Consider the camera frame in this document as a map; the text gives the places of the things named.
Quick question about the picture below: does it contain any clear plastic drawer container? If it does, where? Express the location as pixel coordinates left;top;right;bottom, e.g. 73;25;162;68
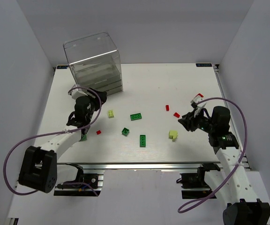
63;32;123;95

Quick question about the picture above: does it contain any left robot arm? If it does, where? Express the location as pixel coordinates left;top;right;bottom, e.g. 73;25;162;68
18;88;107;193

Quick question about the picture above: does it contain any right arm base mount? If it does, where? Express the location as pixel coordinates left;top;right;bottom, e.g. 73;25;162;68
176;163;221;199

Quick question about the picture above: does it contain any yellow square lego brick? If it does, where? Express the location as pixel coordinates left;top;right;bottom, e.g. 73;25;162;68
107;110;114;118

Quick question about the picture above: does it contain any green long lego brick front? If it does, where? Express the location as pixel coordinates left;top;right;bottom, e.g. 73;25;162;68
140;135;146;147

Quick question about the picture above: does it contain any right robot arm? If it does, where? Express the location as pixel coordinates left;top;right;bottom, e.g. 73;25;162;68
178;106;270;225

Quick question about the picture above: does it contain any green small lego brick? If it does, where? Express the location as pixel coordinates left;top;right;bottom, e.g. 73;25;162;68
121;127;130;136

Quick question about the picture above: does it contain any yellow lego brick right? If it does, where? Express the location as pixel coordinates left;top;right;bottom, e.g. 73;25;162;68
168;130;178;141

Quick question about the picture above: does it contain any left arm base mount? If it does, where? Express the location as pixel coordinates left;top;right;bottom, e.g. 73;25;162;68
53;164;104;197

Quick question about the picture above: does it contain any green long lego brick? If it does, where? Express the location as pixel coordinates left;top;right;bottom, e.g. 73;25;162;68
130;113;142;121
140;135;146;147

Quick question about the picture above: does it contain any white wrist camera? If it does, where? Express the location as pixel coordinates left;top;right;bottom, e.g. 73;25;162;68
190;96;206;110
68;89;87;100

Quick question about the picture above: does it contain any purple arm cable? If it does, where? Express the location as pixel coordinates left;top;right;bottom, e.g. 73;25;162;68
3;86;102;195
177;97;248;214

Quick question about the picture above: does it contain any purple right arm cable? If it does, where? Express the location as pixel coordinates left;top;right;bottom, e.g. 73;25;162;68
177;97;248;214

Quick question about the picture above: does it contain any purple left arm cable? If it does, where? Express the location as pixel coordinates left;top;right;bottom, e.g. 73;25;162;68
3;86;102;195

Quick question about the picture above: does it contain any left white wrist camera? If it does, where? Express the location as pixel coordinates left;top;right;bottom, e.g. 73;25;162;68
68;89;87;100

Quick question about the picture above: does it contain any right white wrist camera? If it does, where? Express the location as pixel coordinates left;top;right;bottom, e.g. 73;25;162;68
190;96;206;110

